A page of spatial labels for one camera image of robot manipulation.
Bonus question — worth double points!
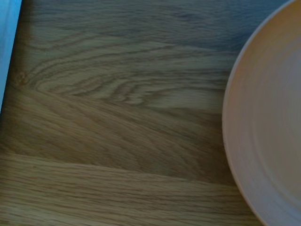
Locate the tan ceramic bowl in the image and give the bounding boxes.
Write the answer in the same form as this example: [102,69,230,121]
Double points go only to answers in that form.
[222,0,301,226]

